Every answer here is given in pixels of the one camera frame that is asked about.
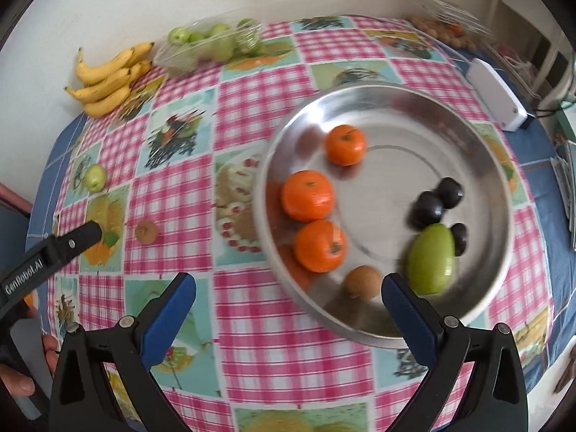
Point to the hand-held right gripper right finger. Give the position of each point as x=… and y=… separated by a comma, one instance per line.
x=407, y=319

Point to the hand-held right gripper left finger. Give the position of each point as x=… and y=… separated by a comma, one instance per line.
x=168, y=319

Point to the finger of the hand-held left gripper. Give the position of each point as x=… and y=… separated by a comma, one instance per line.
x=74, y=240

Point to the brown kiwi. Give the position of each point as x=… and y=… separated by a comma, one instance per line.
x=146, y=231
x=362, y=282

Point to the green pear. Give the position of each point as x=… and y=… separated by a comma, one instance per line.
x=430, y=258

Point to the dark purple plum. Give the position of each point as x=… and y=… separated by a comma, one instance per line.
x=450, y=192
x=459, y=238
x=427, y=209

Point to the orange mandarin with stick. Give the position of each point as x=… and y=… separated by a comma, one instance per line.
x=320, y=245

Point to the round metal plate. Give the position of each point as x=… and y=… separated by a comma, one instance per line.
x=391, y=180

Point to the person's left hand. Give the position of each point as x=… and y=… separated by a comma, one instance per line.
x=15, y=382

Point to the green apple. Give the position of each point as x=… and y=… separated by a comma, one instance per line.
x=95, y=177

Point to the pink checkered printed tablecloth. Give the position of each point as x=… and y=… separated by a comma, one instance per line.
x=180, y=198

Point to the bunch of yellow bananas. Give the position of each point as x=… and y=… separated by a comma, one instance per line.
x=108, y=78

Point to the plastic bag of green apples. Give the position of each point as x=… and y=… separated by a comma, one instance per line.
x=211, y=47

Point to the white plastic box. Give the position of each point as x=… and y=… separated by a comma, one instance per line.
x=495, y=94

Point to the clear plastic fruit container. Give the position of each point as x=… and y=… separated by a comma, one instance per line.
x=450, y=22

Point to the white chair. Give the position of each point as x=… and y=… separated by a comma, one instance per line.
x=517, y=13

